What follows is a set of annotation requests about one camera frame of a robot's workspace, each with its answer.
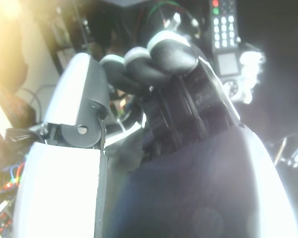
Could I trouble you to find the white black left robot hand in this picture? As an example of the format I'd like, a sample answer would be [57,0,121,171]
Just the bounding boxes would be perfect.
[13,30,298,238]

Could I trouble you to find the black toy phone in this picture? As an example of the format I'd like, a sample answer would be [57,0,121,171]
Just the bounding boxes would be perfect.
[208,0,242,99]

